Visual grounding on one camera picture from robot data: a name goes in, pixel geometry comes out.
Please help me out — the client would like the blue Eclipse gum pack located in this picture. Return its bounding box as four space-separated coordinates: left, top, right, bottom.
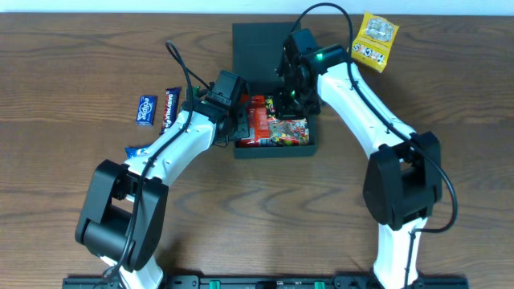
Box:
135 96 157 126

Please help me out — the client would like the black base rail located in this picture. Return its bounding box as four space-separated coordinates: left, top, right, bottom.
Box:
62 274 470 289

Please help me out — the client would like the red snack bag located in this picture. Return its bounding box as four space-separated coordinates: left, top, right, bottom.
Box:
236 95 277 148

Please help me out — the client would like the dark green box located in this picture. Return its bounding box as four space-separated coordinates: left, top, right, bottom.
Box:
232 22 317 159

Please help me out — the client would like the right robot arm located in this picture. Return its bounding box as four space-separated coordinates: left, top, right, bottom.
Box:
275 44 443 288

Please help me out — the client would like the yellow candy bag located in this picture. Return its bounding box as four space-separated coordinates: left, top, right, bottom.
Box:
351 11 400 73

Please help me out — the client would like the blue Oreo cookie pack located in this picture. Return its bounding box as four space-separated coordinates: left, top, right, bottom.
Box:
124 145 149 159

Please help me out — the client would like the purple Dairy Milk bar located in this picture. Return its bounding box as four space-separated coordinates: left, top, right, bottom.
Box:
161 87 182 135

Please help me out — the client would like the black Haribo candy bag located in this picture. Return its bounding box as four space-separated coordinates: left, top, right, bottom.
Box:
263 96 310 146

